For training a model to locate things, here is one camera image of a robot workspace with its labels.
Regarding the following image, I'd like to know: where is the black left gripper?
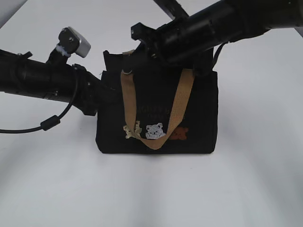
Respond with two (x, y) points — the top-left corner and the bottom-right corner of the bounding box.
(72, 64), (118, 116)

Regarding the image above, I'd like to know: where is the black fabric tote bag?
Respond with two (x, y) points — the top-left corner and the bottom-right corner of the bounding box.
(96, 45), (218, 155)

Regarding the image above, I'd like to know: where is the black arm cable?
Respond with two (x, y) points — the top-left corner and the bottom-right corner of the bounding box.
(212, 42), (225, 71)
(0, 68), (80, 134)

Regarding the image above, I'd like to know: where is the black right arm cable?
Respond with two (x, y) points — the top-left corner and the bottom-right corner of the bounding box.
(212, 42), (225, 71)

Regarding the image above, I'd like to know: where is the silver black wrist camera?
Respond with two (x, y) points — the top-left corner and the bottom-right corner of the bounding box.
(46, 26), (91, 66)

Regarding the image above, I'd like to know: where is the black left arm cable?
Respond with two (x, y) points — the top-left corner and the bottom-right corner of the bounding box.
(0, 68), (80, 134)

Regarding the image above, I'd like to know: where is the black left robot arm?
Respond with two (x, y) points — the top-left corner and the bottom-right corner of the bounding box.
(0, 50), (120, 116)

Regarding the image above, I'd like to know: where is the tan webbing front strap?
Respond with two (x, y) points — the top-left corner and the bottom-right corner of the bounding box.
(120, 69), (196, 150)

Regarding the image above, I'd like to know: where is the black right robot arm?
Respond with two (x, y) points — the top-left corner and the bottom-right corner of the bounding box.
(131, 0), (303, 64)

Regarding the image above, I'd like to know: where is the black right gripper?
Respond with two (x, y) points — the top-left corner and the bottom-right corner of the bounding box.
(131, 22), (166, 62)

